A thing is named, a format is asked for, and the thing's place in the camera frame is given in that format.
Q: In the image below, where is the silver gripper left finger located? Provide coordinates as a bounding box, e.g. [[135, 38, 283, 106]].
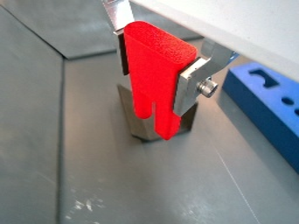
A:
[[101, 0, 135, 75]]

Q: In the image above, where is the blue foam shape board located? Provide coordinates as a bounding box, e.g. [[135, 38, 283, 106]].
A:
[[221, 62, 299, 174]]

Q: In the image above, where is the red square-circle peg object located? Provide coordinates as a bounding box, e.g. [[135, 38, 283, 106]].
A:
[[124, 21, 197, 140]]

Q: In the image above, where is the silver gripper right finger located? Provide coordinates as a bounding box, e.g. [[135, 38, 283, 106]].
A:
[[172, 38, 237, 116]]

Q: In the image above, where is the dark grey curved block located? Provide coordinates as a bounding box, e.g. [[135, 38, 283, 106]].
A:
[[117, 85, 197, 142]]

